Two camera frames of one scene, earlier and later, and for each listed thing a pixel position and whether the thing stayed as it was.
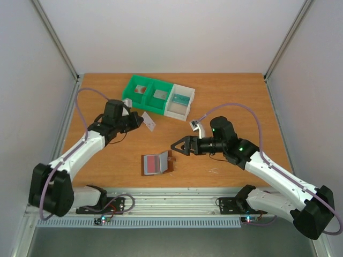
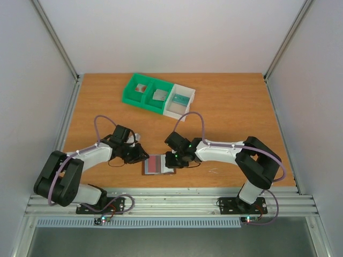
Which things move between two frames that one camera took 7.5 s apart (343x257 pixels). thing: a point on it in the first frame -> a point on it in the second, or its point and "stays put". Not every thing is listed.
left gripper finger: [135, 126] -> [139, 159]
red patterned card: [140, 89] stays put
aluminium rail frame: [159, 202] stays put
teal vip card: [181, 99] stays put
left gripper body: [123, 126] -> [129, 154]
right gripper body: [193, 145] -> [171, 160]
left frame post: [56, 38] stays put
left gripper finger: [139, 119] -> [142, 151]
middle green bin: [156, 96] stays put
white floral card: [149, 123] -> [159, 95]
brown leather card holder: [155, 164] stays put
